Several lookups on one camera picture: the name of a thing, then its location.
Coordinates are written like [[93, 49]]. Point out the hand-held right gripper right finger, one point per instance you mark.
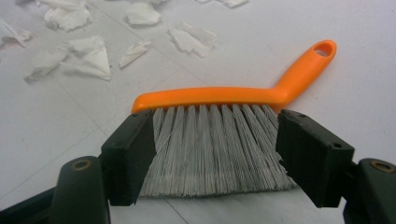
[[314, 158]]

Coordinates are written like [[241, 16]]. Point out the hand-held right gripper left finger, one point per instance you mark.
[[127, 155]]

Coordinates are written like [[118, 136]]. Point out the orange brush with grey bristles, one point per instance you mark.
[[218, 95]]

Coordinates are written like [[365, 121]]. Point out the crumpled clear plastic bag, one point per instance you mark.
[[96, 59]]

